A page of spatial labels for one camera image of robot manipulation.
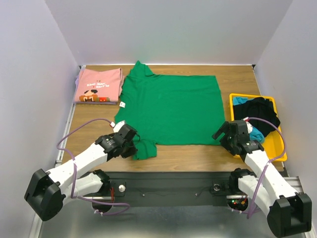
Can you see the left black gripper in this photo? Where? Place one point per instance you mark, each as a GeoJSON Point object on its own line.
{"type": "Point", "coordinates": [132, 151]}

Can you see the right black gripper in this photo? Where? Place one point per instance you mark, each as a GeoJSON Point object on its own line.
{"type": "Point", "coordinates": [223, 135]}

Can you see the green t-shirt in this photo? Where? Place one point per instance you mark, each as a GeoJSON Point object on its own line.
{"type": "Point", "coordinates": [171, 109]}

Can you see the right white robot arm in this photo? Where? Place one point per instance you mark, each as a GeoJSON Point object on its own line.
{"type": "Point", "coordinates": [288, 212]}

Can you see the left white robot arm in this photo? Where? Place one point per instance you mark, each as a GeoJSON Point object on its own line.
{"type": "Point", "coordinates": [48, 191]}

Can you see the teal garment in bin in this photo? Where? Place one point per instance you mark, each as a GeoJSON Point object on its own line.
{"type": "Point", "coordinates": [255, 134]}

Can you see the black garment in bin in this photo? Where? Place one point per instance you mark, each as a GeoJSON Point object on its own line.
{"type": "Point", "coordinates": [258, 107]}

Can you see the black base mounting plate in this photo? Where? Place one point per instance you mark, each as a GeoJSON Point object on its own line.
{"type": "Point", "coordinates": [172, 188]}

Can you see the yellow plastic bin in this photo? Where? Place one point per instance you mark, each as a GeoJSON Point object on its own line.
{"type": "Point", "coordinates": [273, 143]}

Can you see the folded pink printed t-shirt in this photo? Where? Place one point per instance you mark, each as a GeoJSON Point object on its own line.
{"type": "Point", "coordinates": [99, 87]}

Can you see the folded lavender t-shirt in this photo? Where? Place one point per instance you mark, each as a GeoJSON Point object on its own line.
{"type": "Point", "coordinates": [77, 80]}

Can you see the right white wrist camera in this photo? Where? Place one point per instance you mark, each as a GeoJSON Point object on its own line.
{"type": "Point", "coordinates": [249, 126]}

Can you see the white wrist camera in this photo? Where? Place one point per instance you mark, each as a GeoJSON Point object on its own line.
{"type": "Point", "coordinates": [249, 126]}
{"type": "Point", "coordinates": [117, 126]}

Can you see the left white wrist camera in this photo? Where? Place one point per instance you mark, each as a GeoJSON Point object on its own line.
{"type": "Point", "coordinates": [117, 126]}

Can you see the aluminium frame rail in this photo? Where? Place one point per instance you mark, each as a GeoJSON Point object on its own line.
{"type": "Point", "coordinates": [37, 222]}

